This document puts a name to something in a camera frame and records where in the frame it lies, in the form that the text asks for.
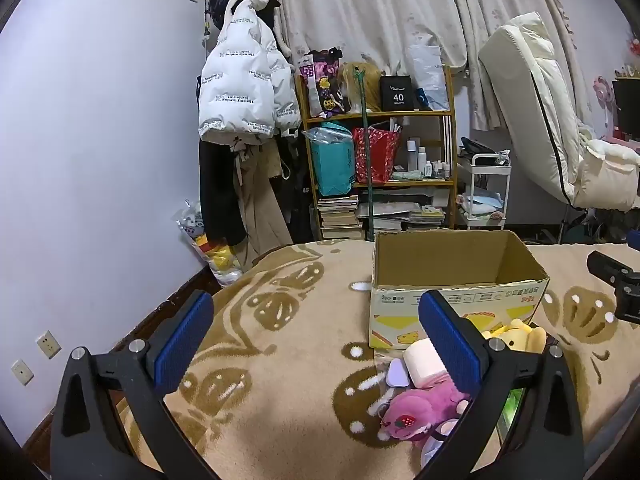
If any pink plush bear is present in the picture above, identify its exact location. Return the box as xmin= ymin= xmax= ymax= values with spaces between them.
xmin=378 ymin=379 xmax=473 ymax=443

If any red gift bag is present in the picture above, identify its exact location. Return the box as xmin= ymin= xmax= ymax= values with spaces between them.
xmin=351 ymin=127 xmax=402 ymax=185

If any row of white bottles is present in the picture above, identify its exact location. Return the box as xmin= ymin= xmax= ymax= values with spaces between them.
xmin=406 ymin=139 xmax=454 ymax=180

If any blue cloth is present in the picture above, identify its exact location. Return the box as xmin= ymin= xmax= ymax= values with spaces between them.
xmin=462 ymin=192 xmax=504 ymax=217

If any small white lavender case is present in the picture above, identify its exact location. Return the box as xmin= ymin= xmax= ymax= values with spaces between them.
xmin=384 ymin=360 xmax=412 ymax=389

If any green pole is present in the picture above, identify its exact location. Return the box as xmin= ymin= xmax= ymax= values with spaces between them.
xmin=353 ymin=71 xmax=376 ymax=242

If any white recliner chair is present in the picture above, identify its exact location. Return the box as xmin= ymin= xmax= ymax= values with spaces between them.
xmin=477 ymin=11 xmax=640 ymax=212

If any wooden shelf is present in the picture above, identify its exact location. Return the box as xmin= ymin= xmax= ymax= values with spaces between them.
xmin=295 ymin=64 xmax=459 ymax=242

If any green tissue pack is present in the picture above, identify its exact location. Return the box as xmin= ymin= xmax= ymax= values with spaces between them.
xmin=501 ymin=386 xmax=527 ymax=427

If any yellow wig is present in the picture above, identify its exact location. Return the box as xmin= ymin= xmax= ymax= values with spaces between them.
xmin=340 ymin=62 xmax=384 ymax=114

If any clear plastic packet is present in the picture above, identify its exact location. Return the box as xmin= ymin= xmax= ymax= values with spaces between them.
xmin=419 ymin=417 xmax=459 ymax=469

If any white puffer jacket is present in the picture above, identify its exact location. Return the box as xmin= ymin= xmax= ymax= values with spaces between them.
xmin=197 ymin=0 xmax=302 ymax=147

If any yellow plush toy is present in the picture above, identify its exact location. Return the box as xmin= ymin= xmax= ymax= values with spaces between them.
xmin=479 ymin=319 xmax=548 ymax=357

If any colourful toy package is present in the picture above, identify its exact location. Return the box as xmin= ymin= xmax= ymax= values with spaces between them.
xmin=298 ymin=49 xmax=352 ymax=117

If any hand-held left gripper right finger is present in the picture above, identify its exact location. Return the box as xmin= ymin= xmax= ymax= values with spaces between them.
xmin=417 ymin=289 xmax=586 ymax=480

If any black coat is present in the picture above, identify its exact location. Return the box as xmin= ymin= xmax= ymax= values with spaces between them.
xmin=198 ymin=137 xmax=249 ymax=247

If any plastic bag of toys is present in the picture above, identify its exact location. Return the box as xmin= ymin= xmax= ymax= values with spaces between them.
xmin=175 ymin=200 xmax=246 ymax=287

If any beige printed blanket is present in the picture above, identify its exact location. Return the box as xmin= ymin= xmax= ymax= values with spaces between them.
xmin=112 ymin=237 xmax=640 ymax=480

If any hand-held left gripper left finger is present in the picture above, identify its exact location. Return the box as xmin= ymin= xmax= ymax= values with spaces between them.
xmin=50 ymin=289 xmax=216 ymax=480

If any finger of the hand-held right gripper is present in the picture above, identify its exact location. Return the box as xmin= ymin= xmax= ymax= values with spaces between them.
xmin=586 ymin=251 xmax=640 ymax=326

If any white wall outlet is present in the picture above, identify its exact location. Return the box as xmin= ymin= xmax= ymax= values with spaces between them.
xmin=36 ymin=330 xmax=62 ymax=360
xmin=11 ymin=359 xmax=35 ymax=386

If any printed cardboard box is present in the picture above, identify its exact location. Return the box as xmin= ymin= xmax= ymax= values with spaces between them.
xmin=369 ymin=230 xmax=551 ymax=351

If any beige coat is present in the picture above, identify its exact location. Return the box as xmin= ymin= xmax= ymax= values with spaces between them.
xmin=232 ymin=144 xmax=296 ymax=269

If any white tissue roll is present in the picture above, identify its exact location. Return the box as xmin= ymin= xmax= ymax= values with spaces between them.
xmin=402 ymin=338 xmax=449 ymax=390

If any stack of magazines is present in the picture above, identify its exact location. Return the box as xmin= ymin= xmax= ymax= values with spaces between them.
xmin=367 ymin=202 xmax=446 ymax=234

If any black hat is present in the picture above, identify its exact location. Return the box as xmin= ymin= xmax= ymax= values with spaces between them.
xmin=209 ymin=0 xmax=281 ymax=32

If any black box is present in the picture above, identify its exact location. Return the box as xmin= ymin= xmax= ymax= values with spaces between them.
xmin=379 ymin=75 xmax=420 ymax=112

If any teal bag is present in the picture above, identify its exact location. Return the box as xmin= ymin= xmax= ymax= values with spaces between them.
xmin=309 ymin=122 xmax=357 ymax=197

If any white plastic bag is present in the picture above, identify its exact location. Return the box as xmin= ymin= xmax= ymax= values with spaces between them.
xmin=406 ymin=45 xmax=451 ymax=112

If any stack of books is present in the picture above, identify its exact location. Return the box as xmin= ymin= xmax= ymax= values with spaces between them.
xmin=316 ymin=195 xmax=366 ymax=240

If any black bag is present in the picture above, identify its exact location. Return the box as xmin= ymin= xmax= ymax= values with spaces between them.
xmin=460 ymin=137 xmax=511 ymax=167

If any white trolley cart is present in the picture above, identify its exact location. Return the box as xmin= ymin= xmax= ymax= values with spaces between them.
xmin=456 ymin=137 xmax=512 ymax=231

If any cream patterned curtain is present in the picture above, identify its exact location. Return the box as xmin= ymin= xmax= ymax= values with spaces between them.
xmin=255 ymin=0 xmax=591 ymax=132

